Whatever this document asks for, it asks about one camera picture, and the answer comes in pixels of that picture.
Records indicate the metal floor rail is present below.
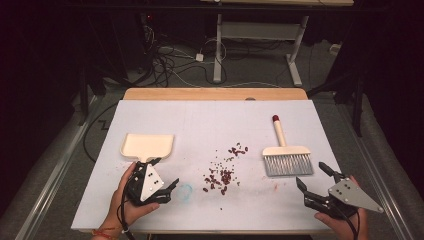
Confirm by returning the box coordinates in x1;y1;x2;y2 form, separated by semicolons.
13;95;101;240
336;99;424;240

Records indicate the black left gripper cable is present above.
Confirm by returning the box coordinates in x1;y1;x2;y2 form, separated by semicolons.
118;179;136;240

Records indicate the tangle of black floor cables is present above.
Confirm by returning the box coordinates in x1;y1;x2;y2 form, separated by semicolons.
131;26;231;88

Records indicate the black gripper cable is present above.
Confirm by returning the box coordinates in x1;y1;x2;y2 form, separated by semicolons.
333;204;362;240
118;179;136;240

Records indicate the white floor cable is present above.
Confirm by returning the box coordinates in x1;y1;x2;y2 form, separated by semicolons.
159;46;283;89

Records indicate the black stand leg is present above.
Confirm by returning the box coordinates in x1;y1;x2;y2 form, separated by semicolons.
77;64;106;127
306;71;365;138

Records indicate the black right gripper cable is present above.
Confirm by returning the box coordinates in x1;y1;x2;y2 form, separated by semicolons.
333;204;362;240

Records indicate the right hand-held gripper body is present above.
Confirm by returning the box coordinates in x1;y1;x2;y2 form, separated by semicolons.
303;170;385;220

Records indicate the cream plastic dustpan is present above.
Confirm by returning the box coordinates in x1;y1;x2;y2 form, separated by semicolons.
119;133;175;164

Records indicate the person's right hand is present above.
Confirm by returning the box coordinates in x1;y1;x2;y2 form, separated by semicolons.
314;208;370;240

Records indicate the black looped floor cable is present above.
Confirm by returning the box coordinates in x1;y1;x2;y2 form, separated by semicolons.
82;100;120;165

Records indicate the cream brush with grey bristles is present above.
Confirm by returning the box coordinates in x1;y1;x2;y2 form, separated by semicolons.
262;114;315;178

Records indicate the red string bracelet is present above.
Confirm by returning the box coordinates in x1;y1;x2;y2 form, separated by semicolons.
91;227;123;240

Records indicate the white metal frame desk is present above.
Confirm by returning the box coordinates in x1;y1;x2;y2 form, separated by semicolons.
199;0;355;88

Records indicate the white foam board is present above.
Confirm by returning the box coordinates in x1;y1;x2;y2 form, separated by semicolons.
70;99;343;234

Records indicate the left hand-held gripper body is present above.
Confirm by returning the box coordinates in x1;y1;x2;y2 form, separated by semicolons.
125;161;173;206

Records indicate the person's left hand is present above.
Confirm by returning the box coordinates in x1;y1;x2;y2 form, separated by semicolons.
105;162;161;234

